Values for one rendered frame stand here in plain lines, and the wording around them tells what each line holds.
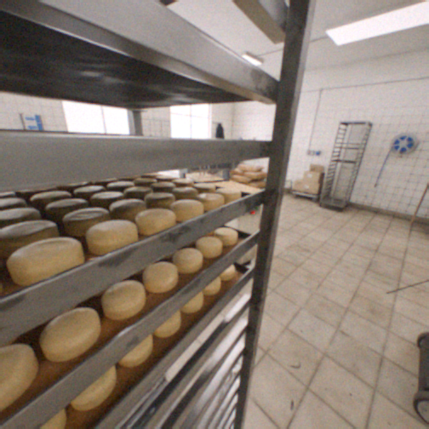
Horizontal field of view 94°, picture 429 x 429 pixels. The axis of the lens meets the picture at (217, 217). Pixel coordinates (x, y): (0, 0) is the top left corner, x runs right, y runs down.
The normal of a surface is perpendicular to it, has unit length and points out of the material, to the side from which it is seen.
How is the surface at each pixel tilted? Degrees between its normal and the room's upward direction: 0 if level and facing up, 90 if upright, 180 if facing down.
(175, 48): 90
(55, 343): 0
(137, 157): 90
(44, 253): 0
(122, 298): 0
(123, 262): 90
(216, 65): 90
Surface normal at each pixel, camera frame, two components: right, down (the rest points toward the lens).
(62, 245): 0.04, -0.93
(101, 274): 0.80, 0.25
